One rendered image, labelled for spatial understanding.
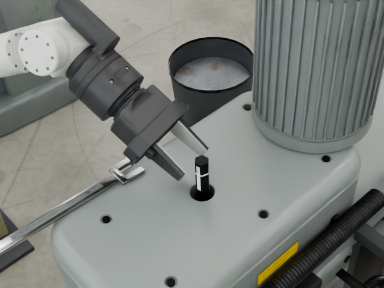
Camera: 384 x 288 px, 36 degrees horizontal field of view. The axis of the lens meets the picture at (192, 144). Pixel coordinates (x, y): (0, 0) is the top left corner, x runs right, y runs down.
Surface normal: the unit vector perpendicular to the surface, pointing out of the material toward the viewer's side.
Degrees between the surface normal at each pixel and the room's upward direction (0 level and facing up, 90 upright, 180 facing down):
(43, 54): 70
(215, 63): 0
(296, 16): 90
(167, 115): 30
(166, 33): 0
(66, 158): 0
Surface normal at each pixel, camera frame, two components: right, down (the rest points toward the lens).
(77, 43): 0.57, -0.62
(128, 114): 0.37, -0.42
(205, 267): -0.04, -0.71
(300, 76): -0.38, 0.67
